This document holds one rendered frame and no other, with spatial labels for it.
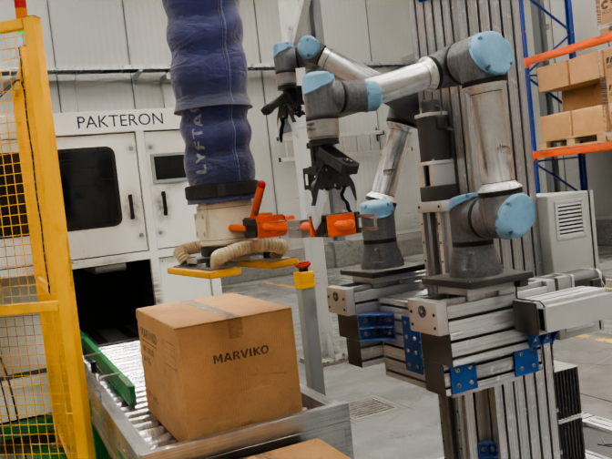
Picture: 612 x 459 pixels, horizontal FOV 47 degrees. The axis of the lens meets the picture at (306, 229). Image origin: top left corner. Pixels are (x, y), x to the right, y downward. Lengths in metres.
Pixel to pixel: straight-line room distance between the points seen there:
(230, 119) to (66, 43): 9.32
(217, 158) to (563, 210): 1.12
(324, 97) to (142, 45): 9.98
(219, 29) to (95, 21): 9.42
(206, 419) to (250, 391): 0.17
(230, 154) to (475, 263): 0.76
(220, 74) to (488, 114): 0.76
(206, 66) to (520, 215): 0.96
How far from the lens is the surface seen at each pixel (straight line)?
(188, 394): 2.27
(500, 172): 1.88
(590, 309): 2.09
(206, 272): 1.96
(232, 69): 2.08
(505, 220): 1.85
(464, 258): 1.98
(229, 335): 2.27
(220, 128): 2.05
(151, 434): 2.61
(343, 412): 2.41
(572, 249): 2.42
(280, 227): 1.78
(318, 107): 1.61
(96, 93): 11.23
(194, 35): 2.09
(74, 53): 11.30
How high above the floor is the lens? 1.31
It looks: 3 degrees down
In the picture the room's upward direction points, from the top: 6 degrees counter-clockwise
